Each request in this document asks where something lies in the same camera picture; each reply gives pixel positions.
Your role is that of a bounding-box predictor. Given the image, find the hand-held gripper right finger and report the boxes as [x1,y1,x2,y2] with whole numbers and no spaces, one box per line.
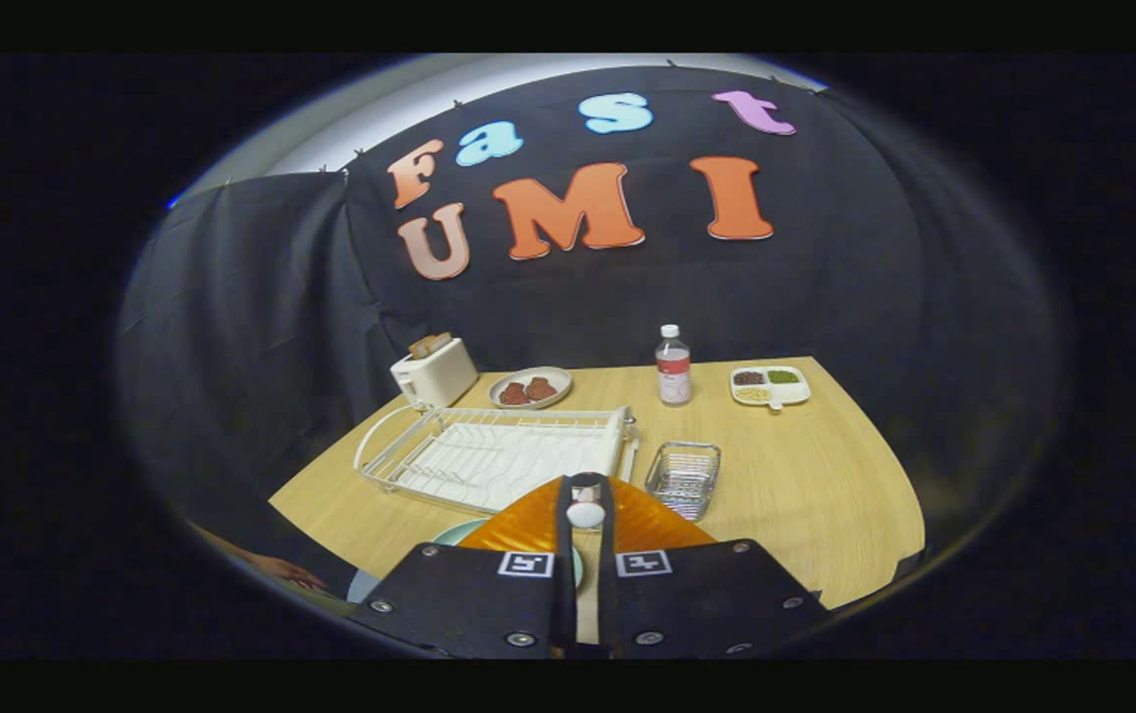
[597,474,834,661]

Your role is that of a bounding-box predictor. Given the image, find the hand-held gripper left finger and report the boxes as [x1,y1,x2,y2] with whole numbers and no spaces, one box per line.
[348,474,578,661]

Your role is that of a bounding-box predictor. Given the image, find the spoon with red checked handle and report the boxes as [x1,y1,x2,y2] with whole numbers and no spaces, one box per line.
[568,471,608,531]

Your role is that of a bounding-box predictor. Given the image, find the teal plate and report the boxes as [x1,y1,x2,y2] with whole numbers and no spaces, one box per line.
[429,518,585,592]

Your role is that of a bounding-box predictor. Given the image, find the small metal wire basket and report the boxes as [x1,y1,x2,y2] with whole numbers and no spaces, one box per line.
[645,441,722,522]

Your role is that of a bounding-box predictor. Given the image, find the white wire dish rack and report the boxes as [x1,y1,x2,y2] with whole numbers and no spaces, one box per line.
[354,404,640,516]

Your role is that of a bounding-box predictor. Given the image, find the beige oval plate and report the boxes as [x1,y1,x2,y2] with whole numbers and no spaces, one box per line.
[488,365,573,410]

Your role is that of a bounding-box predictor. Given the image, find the clear bottle with red label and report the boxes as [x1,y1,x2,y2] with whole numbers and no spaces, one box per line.
[655,324,692,407]

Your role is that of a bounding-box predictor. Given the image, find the white toaster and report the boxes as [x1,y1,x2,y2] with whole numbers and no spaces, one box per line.
[390,337,479,411]

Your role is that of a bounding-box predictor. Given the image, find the white divided tray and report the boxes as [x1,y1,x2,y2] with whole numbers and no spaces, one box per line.
[730,364,812,411]

